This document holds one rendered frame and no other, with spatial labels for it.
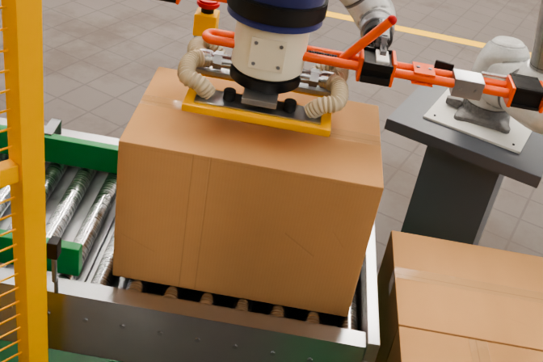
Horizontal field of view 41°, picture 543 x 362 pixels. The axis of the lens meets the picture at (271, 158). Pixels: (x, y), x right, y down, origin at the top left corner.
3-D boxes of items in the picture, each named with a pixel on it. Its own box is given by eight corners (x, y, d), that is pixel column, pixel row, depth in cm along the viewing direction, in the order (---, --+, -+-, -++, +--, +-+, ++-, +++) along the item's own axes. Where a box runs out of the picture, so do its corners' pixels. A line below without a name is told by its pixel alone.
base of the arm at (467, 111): (448, 93, 255) (452, 78, 252) (511, 111, 251) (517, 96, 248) (440, 115, 240) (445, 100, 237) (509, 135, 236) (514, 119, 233)
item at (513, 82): (506, 107, 168) (513, 87, 166) (500, 93, 175) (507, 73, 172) (542, 113, 168) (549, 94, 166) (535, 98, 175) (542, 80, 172)
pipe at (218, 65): (183, 93, 165) (186, 69, 162) (203, 49, 186) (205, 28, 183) (332, 119, 165) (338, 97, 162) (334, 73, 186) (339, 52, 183)
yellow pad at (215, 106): (180, 111, 165) (182, 91, 163) (188, 91, 174) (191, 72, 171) (329, 138, 165) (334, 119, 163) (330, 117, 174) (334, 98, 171)
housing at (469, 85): (450, 96, 169) (456, 79, 167) (447, 84, 175) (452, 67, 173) (480, 102, 169) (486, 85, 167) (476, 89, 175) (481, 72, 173)
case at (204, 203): (111, 275, 184) (118, 140, 163) (149, 187, 218) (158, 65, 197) (347, 317, 184) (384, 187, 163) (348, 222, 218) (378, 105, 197)
